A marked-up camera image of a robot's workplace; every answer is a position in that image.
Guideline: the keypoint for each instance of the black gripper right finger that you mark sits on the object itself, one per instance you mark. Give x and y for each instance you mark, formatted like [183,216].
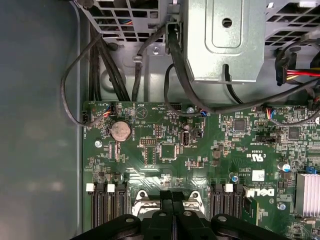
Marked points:
[187,225]

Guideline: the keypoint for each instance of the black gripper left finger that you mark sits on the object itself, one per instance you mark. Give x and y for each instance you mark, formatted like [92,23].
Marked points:
[160,225]

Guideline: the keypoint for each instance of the CPU socket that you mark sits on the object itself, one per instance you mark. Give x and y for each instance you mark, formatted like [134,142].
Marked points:
[141,194]

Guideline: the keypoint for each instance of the black RAM slot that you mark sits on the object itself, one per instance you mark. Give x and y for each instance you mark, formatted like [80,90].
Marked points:
[112,206]
[102,207]
[216,202]
[122,203]
[229,202]
[239,203]
[92,207]

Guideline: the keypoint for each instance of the green RAM stick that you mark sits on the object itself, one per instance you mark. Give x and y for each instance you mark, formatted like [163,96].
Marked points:
[250,212]

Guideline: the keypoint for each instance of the green motherboard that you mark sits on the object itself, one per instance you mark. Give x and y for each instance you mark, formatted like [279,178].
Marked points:
[132,162]

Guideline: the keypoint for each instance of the silver internal USB port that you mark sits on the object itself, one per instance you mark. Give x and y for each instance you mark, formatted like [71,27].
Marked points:
[186,138]

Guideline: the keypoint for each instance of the round silver coin battery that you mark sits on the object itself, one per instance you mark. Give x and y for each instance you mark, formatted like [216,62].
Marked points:
[120,130]

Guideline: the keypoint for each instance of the silver finned heatsink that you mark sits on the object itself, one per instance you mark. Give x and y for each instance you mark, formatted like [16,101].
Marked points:
[308,193]

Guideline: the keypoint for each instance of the black open PC case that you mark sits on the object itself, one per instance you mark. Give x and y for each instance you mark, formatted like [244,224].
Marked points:
[37,125]

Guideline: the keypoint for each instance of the silver metal disk bay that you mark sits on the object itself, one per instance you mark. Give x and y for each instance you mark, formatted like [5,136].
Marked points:
[200,37]

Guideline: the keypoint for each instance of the grey perforated metal cage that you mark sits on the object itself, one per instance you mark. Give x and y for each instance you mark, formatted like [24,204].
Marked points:
[93,21]

